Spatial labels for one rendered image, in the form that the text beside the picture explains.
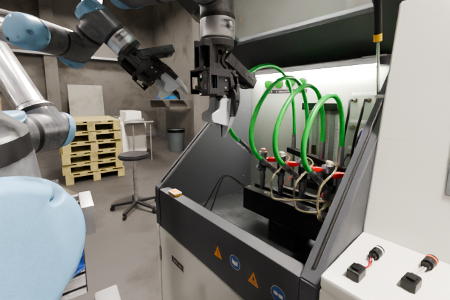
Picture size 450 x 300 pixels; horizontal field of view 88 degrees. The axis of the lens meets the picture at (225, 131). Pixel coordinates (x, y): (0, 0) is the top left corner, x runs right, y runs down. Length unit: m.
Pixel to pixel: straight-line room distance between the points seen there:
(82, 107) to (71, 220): 7.91
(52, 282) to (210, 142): 0.93
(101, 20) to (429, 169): 0.87
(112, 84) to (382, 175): 8.35
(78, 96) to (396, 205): 7.97
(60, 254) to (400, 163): 0.65
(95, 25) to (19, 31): 0.17
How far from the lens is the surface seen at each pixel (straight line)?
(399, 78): 0.72
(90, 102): 8.14
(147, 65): 0.74
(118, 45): 0.75
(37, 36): 0.70
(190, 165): 1.04
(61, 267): 0.21
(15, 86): 0.95
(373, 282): 0.56
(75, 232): 0.20
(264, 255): 0.61
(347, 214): 0.59
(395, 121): 0.70
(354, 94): 0.98
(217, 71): 0.49
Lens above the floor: 1.30
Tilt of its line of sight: 8 degrees down
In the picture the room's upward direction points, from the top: straight up
